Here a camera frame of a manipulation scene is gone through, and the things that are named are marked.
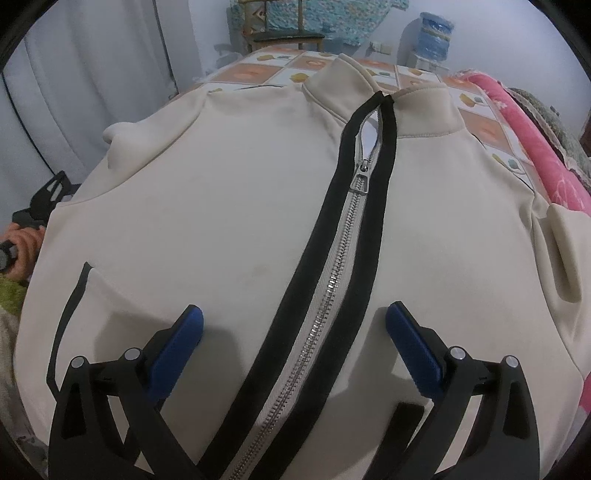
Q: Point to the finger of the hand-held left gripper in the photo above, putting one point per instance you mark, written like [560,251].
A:
[53,189]

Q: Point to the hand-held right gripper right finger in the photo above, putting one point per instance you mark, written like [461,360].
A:
[413,350]

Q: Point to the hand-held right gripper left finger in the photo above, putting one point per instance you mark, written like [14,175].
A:
[178,337]

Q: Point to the cream zip-up jacket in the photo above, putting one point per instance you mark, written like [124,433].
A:
[207,207]

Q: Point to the person's left hand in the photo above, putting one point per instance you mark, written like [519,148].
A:
[30,254]

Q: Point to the green and white fuzzy cloth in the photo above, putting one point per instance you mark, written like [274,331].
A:
[9,295]

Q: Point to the white curtain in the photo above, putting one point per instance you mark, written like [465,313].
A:
[92,69]

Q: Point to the pink floral blanket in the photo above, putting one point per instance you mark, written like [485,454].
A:
[554,170]

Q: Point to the orange checkered bed sheet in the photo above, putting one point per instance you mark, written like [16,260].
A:
[258,71]

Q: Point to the green floral pillow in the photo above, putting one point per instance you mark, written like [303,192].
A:
[554,115]

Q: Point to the wooden chair with black seat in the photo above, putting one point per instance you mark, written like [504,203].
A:
[281,36]

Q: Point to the white water dispenser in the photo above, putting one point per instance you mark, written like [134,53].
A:
[425,63]

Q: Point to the blue water bottle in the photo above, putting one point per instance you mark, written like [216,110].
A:
[436,37]

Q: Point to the turquoise floral hanging cloth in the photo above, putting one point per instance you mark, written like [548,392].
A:
[360,18]

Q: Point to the white wall socket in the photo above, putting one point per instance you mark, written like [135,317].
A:
[381,46]

